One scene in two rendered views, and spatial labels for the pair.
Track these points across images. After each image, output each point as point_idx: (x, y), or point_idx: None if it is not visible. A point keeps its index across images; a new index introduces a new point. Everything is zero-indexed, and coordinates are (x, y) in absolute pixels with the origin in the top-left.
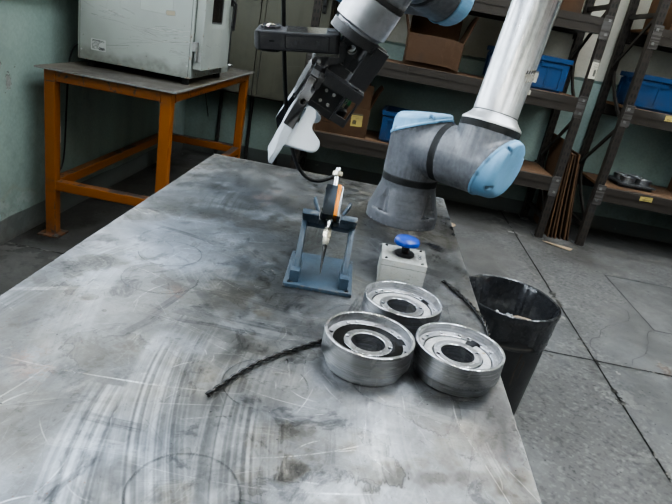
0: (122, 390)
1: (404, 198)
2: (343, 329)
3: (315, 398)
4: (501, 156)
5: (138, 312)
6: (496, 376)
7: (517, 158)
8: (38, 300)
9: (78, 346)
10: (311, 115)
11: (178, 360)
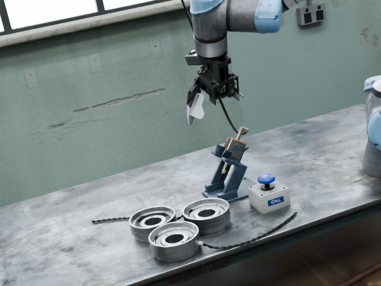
0: (81, 213)
1: (370, 149)
2: (156, 214)
3: (114, 235)
4: (372, 119)
5: (131, 190)
6: (164, 252)
7: None
8: (115, 179)
9: (96, 197)
10: (200, 99)
11: (108, 209)
